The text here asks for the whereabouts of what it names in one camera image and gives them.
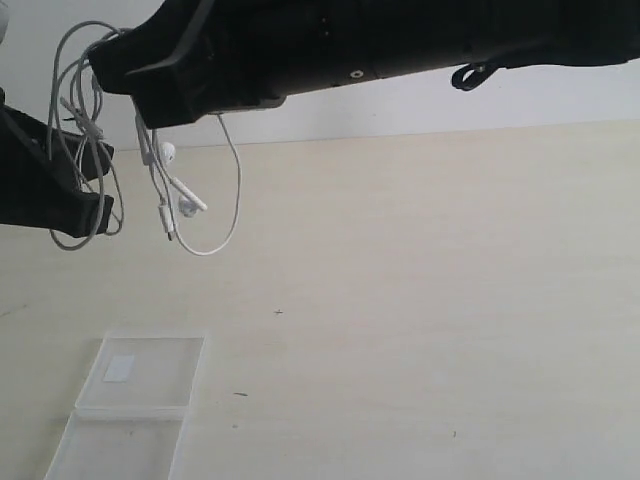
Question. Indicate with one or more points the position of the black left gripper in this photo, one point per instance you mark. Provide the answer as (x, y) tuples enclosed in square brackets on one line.
[(26, 184)]

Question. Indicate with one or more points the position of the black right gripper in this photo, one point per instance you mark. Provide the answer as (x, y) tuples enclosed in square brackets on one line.
[(194, 58)]

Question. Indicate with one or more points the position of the white wired earphones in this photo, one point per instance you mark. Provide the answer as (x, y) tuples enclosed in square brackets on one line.
[(67, 111)]

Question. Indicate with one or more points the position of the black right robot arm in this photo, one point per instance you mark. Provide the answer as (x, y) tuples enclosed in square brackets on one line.
[(478, 38)]

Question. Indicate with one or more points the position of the white label in case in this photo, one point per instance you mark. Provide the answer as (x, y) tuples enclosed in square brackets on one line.
[(119, 369)]

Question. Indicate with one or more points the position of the clear plastic case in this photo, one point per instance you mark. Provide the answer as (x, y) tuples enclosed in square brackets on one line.
[(132, 430)]

